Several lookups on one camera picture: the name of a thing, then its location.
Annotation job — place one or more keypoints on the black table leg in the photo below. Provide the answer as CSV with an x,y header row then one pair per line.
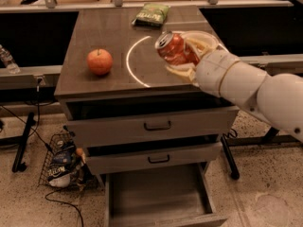
x,y
18,165
235,175

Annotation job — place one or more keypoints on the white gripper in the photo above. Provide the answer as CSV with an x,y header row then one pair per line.
x,y
212,70

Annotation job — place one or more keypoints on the red apple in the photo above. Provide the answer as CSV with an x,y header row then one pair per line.
x,y
99,61

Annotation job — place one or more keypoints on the middle grey drawer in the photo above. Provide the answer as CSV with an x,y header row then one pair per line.
x,y
99,165

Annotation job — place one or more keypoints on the blue chip bag in basket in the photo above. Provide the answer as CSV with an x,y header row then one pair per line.
x,y
59,170

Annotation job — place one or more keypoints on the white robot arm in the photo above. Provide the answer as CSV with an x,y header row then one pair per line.
x,y
276,100

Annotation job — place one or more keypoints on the grey wooden drawer cabinet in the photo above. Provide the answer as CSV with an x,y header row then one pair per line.
x,y
137,84

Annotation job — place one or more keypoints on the bottom grey open drawer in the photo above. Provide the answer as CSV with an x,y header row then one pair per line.
x,y
173,196

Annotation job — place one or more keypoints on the clear plastic water bottle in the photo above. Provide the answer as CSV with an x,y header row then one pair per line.
x,y
9,62

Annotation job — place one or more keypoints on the top grey drawer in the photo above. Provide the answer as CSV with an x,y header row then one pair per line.
x,y
152,127

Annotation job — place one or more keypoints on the black wire basket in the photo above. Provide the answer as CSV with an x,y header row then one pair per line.
x,y
80,175

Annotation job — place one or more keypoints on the red coke can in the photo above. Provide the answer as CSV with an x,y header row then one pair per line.
x,y
171,47

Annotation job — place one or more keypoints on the green chip bag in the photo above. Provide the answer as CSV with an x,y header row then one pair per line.
x,y
151,15

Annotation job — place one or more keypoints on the black table leg left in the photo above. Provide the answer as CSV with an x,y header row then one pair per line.
x,y
18,165

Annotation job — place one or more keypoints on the white bowl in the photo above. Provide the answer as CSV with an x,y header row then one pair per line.
x,y
200,35

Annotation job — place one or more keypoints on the black table leg right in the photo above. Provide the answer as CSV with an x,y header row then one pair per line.
x,y
235,175

